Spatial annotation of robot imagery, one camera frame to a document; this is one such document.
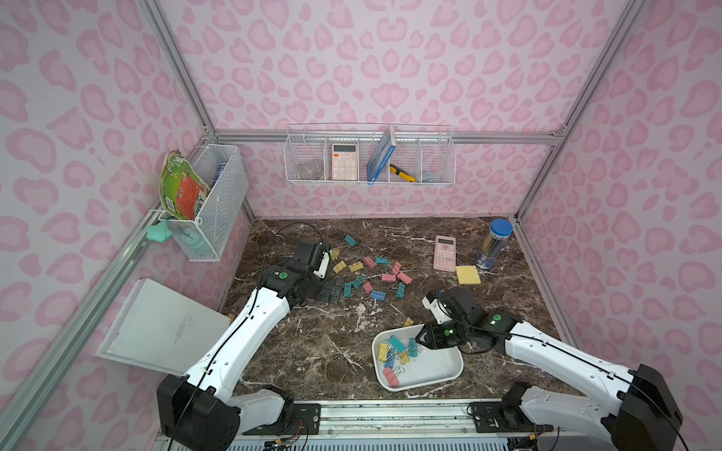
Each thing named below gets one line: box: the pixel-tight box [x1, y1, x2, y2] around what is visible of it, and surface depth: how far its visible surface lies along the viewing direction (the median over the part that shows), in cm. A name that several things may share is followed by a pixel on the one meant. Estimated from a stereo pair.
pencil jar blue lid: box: [474, 217, 514, 270], surface depth 95 cm
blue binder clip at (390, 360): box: [384, 348, 397, 369], surface depth 83 cm
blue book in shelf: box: [366, 124, 397, 186], surface depth 90 cm
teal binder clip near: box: [389, 336, 408, 354], surface depth 84 cm
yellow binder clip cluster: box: [377, 342, 411, 365], surface depth 84 cm
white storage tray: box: [371, 324, 465, 392], surface depth 83 cm
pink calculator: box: [433, 234, 456, 273], surface depth 109 cm
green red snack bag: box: [158, 149, 210, 221], surface depth 74 cm
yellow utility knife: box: [389, 163, 417, 183], surface depth 100 cm
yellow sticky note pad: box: [455, 265, 482, 285], surface depth 103 cm
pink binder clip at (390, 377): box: [383, 366, 400, 389], surface depth 80 cm
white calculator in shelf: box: [331, 143, 358, 181], surface depth 97 cm
